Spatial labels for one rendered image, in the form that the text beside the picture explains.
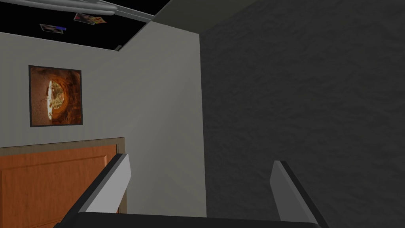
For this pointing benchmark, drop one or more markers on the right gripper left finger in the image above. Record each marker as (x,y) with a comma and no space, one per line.
(109,186)

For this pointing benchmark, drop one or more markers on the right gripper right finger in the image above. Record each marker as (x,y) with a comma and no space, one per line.
(289,196)

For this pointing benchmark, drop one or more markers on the black refrigerator with magnets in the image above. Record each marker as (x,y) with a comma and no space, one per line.
(76,25)

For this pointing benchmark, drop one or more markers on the framed orange cave picture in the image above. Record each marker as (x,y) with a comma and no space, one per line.
(56,96)

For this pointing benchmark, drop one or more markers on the orange wooden door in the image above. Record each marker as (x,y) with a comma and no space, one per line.
(47,183)

